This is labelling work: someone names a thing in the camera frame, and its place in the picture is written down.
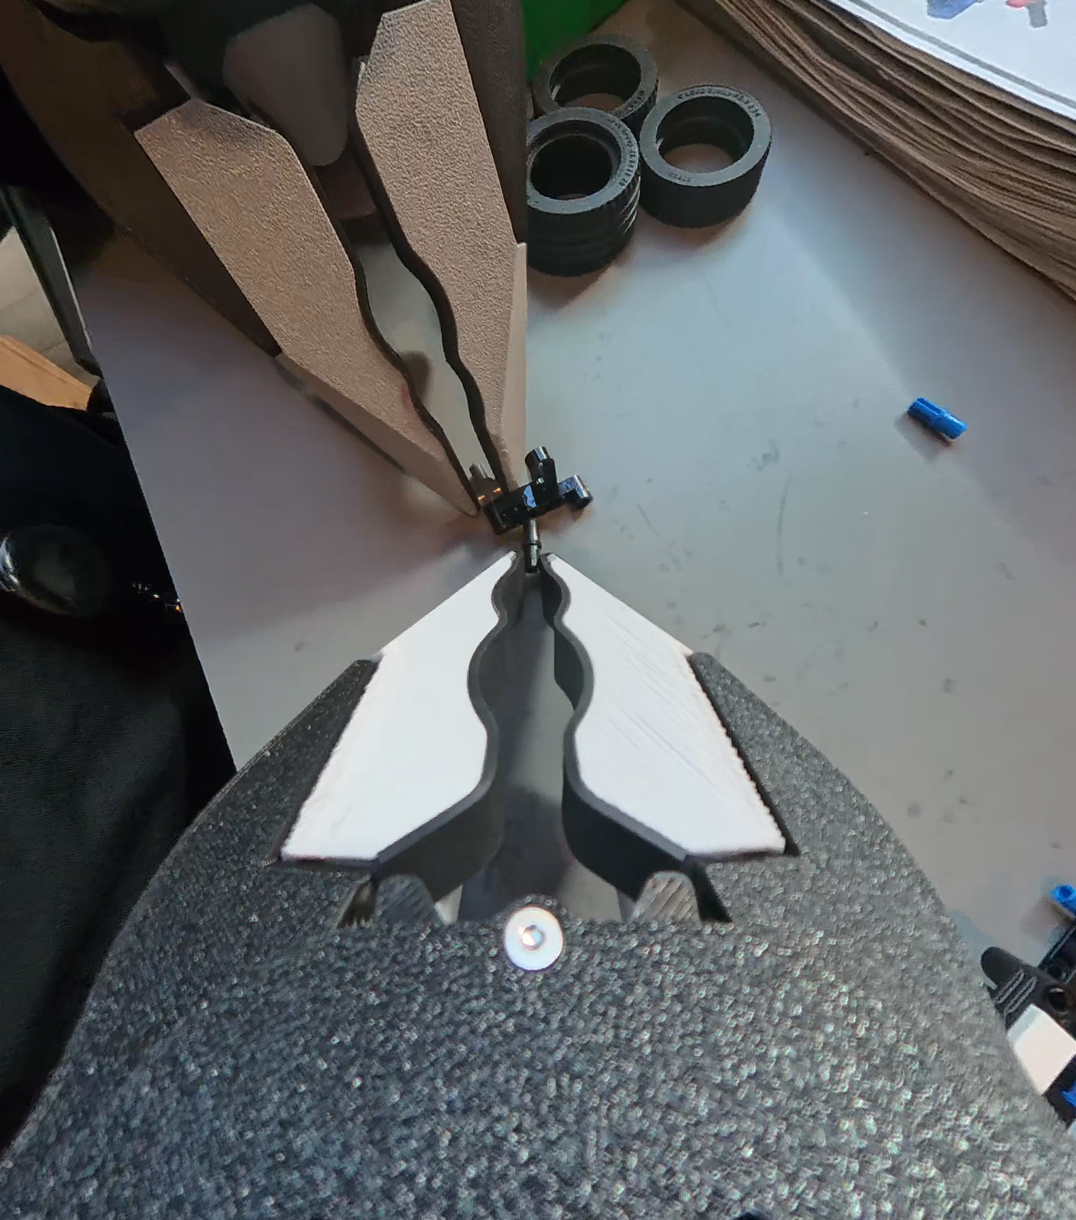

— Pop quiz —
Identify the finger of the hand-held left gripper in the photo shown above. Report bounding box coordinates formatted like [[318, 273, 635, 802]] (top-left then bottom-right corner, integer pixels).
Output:
[[134, 99, 483, 518], [354, 0, 532, 475]]

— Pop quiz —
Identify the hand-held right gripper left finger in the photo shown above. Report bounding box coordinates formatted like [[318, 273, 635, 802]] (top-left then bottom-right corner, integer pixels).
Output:
[[279, 554, 524, 892]]

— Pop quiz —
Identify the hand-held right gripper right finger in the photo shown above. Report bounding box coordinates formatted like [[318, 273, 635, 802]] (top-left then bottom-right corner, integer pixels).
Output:
[[541, 554, 789, 905]]

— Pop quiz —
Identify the green plastic bin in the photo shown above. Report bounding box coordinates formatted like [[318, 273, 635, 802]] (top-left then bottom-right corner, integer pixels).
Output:
[[523, 0, 627, 51]]

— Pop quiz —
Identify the black angled toy beam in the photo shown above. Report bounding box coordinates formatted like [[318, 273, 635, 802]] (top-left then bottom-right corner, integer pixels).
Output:
[[485, 445, 597, 536]]

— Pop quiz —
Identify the grey desk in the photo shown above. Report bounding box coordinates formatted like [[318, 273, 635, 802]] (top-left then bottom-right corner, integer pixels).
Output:
[[75, 0, 1076, 966]]

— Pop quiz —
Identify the person's black clothing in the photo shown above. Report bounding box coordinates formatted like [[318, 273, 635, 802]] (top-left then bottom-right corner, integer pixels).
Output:
[[0, 357, 239, 1193]]

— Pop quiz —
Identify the black round buckle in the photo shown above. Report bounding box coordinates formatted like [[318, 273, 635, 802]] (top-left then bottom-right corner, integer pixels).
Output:
[[0, 522, 112, 614]]

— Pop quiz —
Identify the blue toy connector pin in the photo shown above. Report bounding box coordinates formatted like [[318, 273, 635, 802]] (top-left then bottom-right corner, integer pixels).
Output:
[[907, 396, 970, 443]]

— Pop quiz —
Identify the open instruction booklet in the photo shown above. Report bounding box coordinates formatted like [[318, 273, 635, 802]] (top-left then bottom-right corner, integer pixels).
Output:
[[681, 0, 1076, 340]]

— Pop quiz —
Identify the black metal frame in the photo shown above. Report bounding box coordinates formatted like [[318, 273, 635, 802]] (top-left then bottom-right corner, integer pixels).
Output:
[[0, 178, 117, 414]]

